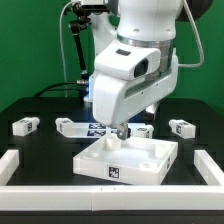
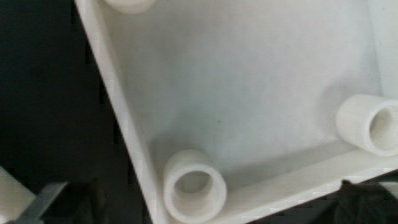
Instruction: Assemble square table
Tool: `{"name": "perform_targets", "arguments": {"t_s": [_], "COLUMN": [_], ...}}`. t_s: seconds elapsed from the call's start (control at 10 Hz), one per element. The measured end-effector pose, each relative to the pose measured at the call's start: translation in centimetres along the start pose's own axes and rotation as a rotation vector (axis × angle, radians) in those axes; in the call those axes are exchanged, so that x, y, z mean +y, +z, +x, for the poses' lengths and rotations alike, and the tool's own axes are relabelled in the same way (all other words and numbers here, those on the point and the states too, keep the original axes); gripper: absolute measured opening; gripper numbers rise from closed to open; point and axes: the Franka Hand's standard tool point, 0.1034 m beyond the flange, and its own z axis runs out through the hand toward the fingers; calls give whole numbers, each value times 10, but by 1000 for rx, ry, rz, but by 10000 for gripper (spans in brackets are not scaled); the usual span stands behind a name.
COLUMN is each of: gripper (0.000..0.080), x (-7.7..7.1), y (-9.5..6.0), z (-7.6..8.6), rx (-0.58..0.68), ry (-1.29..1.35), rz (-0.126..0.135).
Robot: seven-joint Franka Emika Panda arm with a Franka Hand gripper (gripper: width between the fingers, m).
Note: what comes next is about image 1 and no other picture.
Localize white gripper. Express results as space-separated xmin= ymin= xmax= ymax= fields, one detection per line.
xmin=91 ymin=52 xmax=179 ymax=141

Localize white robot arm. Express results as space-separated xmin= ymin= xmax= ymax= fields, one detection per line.
xmin=81 ymin=0 xmax=214 ymax=140

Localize white tag base sheet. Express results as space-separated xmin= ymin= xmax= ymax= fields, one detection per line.
xmin=64 ymin=121 xmax=141 ymax=139

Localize white U-shaped fence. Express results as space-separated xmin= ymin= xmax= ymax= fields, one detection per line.
xmin=0 ymin=150 xmax=224 ymax=211

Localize black cables on table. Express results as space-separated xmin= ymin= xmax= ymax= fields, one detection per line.
xmin=33 ymin=79 xmax=90 ymax=98

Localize white cable right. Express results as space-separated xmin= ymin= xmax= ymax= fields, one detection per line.
xmin=177 ymin=0 xmax=205 ymax=69

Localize white cable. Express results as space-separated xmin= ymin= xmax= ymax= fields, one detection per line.
xmin=177 ymin=0 xmax=205 ymax=69
xmin=58 ymin=0 xmax=81 ymax=98

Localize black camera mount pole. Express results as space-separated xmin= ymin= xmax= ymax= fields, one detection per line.
xmin=69 ymin=3 xmax=109 ymax=80

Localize white cable left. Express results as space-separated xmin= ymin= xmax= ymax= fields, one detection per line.
xmin=58 ymin=0 xmax=81 ymax=98

